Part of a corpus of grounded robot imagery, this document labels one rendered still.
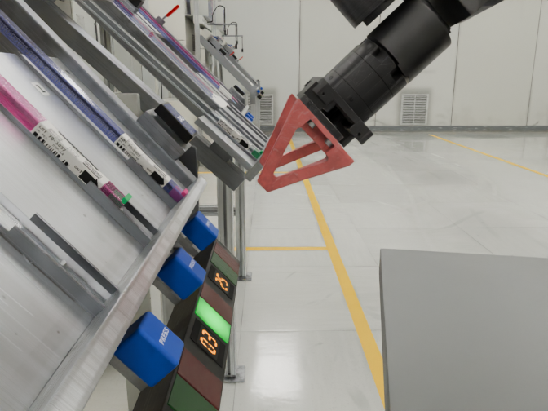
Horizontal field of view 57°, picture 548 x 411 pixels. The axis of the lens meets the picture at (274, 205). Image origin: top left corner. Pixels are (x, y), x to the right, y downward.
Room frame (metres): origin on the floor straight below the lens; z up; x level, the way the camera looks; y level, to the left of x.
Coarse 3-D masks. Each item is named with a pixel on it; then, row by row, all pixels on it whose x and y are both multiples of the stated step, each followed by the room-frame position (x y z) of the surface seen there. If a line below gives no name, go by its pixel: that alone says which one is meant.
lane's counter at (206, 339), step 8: (192, 328) 0.33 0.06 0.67; (200, 328) 0.34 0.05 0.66; (192, 336) 0.32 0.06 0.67; (200, 336) 0.33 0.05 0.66; (208, 336) 0.33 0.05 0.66; (200, 344) 0.32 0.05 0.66; (208, 344) 0.33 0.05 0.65; (216, 344) 0.33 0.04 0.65; (208, 352) 0.32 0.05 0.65; (216, 352) 0.32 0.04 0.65; (216, 360) 0.32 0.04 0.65
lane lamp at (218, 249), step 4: (216, 244) 0.51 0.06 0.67; (216, 248) 0.50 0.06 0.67; (220, 248) 0.51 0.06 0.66; (216, 252) 0.49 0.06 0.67; (220, 252) 0.50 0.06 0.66; (224, 252) 0.51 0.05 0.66; (220, 256) 0.49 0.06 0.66; (224, 256) 0.50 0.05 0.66; (228, 256) 0.51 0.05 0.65; (224, 260) 0.49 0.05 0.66; (228, 260) 0.50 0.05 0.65; (232, 260) 0.51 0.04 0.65; (228, 264) 0.49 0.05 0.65; (232, 264) 0.50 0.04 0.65; (236, 264) 0.51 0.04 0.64; (232, 268) 0.49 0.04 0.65; (236, 268) 0.50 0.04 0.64; (236, 272) 0.49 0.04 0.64
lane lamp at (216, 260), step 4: (212, 256) 0.47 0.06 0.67; (216, 256) 0.48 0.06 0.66; (212, 260) 0.46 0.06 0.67; (216, 260) 0.47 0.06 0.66; (220, 260) 0.48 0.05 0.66; (216, 264) 0.46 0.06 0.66; (220, 264) 0.47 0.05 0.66; (224, 264) 0.48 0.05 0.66; (220, 268) 0.46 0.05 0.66; (224, 268) 0.47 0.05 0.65; (228, 268) 0.48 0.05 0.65; (224, 272) 0.46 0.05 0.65; (228, 272) 0.47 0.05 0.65; (232, 272) 0.48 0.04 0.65; (228, 276) 0.46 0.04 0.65; (232, 276) 0.47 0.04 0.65; (236, 276) 0.48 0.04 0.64; (232, 280) 0.46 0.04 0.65; (236, 280) 0.47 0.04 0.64
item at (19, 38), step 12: (0, 12) 0.47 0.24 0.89; (0, 24) 0.46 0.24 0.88; (12, 24) 0.47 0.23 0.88; (12, 36) 0.46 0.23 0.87; (24, 36) 0.47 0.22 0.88; (24, 48) 0.46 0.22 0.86; (36, 48) 0.47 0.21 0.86; (36, 60) 0.46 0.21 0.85; (48, 60) 0.47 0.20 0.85; (48, 72) 0.46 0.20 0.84; (60, 72) 0.47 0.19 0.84; (60, 84) 0.46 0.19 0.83; (72, 84) 0.47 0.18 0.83; (72, 96) 0.46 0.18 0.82; (84, 96) 0.47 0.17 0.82; (84, 108) 0.46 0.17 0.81; (96, 108) 0.46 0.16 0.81; (96, 120) 0.46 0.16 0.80; (108, 120) 0.47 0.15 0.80; (108, 132) 0.46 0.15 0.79; (120, 132) 0.46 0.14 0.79; (168, 192) 0.46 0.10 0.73; (180, 192) 0.46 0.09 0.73
